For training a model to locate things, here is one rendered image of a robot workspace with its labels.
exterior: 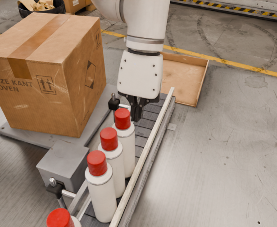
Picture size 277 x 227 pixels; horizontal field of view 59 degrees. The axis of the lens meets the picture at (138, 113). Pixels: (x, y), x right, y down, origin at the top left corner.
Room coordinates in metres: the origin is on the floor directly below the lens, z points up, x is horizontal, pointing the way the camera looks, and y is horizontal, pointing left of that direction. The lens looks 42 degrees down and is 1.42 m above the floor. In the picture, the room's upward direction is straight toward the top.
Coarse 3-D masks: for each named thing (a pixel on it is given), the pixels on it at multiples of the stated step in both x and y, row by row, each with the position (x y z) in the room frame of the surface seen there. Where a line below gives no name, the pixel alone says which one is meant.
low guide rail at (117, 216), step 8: (168, 96) 0.64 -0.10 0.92; (160, 112) 0.56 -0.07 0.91; (160, 120) 0.53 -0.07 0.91; (152, 136) 0.46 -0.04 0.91; (144, 152) 0.41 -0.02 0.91; (144, 160) 0.39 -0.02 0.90; (136, 168) 0.35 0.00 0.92; (136, 176) 0.33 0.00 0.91; (128, 184) 0.31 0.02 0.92; (128, 192) 0.29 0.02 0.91; (120, 208) 0.25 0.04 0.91; (120, 216) 0.24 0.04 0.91; (112, 224) 0.22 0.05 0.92
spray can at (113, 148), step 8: (104, 128) 0.33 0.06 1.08; (112, 128) 0.33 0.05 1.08; (104, 136) 0.31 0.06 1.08; (112, 136) 0.31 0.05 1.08; (104, 144) 0.30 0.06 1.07; (112, 144) 0.30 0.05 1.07; (120, 144) 0.32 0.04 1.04; (104, 152) 0.30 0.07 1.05; (112, 152) 0.30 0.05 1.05; (120, 152) 0.30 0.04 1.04; (112, 160) 0.29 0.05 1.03; (120, 160) 0.30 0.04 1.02; (120, 168) 0.30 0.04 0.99; (120, 176) 0.30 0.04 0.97; (120, 184) 0.30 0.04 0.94; (120, 192) 0.30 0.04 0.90
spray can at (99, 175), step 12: (96, 156) 0.26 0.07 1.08; (96, 168) 0.24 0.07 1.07; (108, 168) 0.26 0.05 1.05; (96, 180) 0.24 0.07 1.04; (108, 180) 0.24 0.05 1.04; (96, 192) 0.23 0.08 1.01; (108, 192) 0.24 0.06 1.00; (96, 204) 0.24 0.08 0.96; (108, 204) 0.24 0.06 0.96; (96, 216) 0.24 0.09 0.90; (108, 216) 0.24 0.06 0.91
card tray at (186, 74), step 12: (168, 60) 1.02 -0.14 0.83; (180, 60) 1.01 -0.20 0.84; (192, 60) 0.99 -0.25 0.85; (204, 60) 0.97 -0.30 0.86; (168, 72) 0.92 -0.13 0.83; (180, 72) 0.92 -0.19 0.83; (192, 72) 0.92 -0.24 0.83; (204, 72) 0.86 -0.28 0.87; (168, 84) 0.83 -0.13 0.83; (180, 84) 0.83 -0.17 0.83; (192, 84) 0.83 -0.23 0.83; (180, 96) 0.75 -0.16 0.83; (192, 96) 0.75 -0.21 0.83
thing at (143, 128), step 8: (160, 96) 0.69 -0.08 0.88; (152, 104) 0.64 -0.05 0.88; (160, 104) 0.64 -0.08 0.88; (168, 104) 0.64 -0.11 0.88; (144, 112) 0.60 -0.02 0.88; (152, 112) 0.60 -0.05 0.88; (144, 120) 0.56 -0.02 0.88; (152, 120) 0.56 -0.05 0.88; (136, 128) 0.53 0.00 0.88; (144, 128) 0.53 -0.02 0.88; (152, 128) 0.53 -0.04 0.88; (136, 136) 0.49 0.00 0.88; (144, 136) 0.49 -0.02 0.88; (136, 144) 0.46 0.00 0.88; (144, 144) 0.46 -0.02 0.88; (136, 152) 0.43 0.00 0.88; (136, 160) 0.41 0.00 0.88; (120, 200) 0.29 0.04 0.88; (128, 200) 0.30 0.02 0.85; (88, 208) 0.27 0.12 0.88; (88, 216) 0.25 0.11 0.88; (88, 224) 0.23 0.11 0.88; (96, 224) 0.23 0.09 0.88; (104, 224) 0.23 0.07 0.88
